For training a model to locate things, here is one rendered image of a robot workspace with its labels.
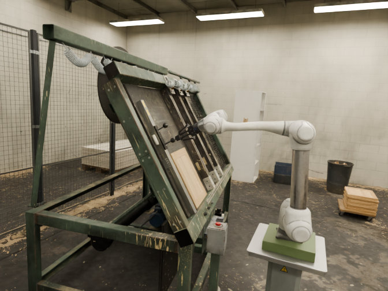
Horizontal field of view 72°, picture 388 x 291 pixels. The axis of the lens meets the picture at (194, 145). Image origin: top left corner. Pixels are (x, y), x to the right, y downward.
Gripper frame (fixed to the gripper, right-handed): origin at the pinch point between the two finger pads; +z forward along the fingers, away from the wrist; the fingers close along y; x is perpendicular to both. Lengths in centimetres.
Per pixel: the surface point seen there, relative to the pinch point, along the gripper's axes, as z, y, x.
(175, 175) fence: 12.9, -24.6, 1.1
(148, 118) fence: 12.4, 23.3, 1.0
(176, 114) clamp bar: 11, 24, -60
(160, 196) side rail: 18.4, -30.7, 25.7
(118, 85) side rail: 11, 48, 25
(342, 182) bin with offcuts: -138, -220, -421
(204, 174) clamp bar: 12, -40, -60
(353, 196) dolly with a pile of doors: -128, -198, -283
